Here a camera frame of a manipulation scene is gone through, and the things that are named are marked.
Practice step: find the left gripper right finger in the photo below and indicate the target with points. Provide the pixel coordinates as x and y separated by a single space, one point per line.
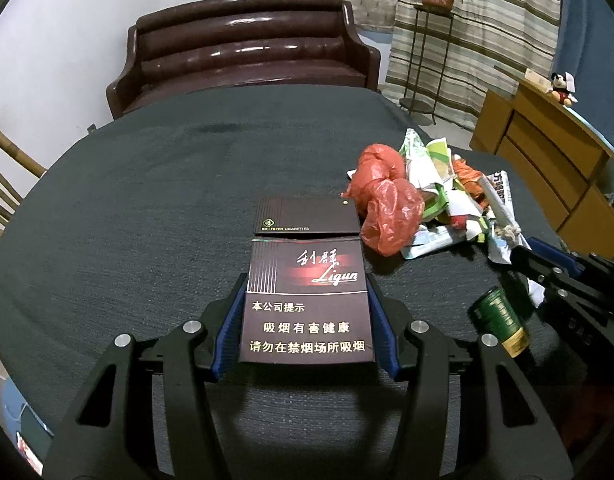
505 431

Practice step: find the white paper tube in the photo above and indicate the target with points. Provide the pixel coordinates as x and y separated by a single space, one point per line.
504 233

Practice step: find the small box on cabinet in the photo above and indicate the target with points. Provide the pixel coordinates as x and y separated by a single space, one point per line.
541 83

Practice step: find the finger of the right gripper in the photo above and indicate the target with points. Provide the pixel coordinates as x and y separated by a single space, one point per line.
554 255
532 259

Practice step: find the dark grey tablecloth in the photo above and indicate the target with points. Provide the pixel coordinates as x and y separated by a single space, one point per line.
143 223

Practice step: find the blue curtain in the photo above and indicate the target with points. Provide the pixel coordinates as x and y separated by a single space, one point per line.
585 49

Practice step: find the orange plastic bag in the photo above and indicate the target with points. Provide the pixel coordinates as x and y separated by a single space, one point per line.
469 177

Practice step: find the brown leather sofa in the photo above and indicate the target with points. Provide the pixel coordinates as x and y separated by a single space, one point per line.
213 44

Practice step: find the wooden sideboard cabinet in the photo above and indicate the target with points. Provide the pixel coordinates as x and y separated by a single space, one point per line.
566 162

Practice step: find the Mickey Mouse plush toy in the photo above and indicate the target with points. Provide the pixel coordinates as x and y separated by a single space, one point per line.
562 88

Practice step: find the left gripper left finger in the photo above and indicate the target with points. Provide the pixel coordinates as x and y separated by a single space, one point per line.
108 431

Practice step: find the red plastic bag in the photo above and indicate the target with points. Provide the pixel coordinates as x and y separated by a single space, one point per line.
391 207

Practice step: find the green white paper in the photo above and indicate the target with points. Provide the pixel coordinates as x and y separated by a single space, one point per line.
450 215

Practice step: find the bamboo chair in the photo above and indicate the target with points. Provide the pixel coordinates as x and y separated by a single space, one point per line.
10 199

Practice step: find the dark red cigarette pack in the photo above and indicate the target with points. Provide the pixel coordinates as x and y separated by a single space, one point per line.
306 299

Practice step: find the black metal plant stand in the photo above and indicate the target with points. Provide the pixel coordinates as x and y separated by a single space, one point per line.
429 21

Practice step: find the striped curtain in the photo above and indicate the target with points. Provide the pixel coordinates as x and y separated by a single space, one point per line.
513 34

